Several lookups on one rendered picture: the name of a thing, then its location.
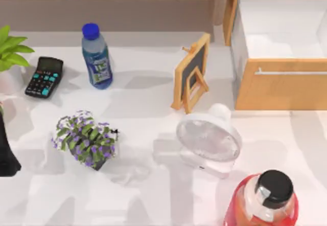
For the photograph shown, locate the wooden framed blackboard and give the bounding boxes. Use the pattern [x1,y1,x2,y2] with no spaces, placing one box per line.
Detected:
[170,33,211,115]

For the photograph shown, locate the white desk fan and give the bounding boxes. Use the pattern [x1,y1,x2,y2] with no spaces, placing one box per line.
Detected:
[176,103,243,179]

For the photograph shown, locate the blue capped bottle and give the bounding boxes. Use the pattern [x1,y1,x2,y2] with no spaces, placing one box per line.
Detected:
[81,23,113,90]

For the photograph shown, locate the purple flower plant pot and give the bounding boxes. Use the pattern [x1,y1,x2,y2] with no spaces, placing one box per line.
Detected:
[51,109,120,171]

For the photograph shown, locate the wooden open shelf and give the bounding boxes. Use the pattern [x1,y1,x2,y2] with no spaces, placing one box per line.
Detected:
[0,0,230,36]

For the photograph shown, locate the pale wooden drawer front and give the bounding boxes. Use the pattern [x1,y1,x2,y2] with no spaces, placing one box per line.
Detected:
[234,58,327,111]

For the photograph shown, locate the black calculator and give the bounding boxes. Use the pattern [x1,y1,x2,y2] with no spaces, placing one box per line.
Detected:
[24,56,64,99]

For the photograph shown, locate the open drawer grey inside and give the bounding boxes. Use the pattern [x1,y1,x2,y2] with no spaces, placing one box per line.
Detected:
[230,0,327,81]

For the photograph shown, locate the red bottle black cap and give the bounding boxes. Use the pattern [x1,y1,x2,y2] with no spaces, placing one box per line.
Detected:
[223,169,299,226]

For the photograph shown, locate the green leafy plant white pot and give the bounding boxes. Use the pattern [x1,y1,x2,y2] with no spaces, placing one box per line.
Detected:
[0,25,36,94]

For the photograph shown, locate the long metal drawer handle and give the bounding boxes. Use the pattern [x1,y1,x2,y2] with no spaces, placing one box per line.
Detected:
[254,67,327,76]

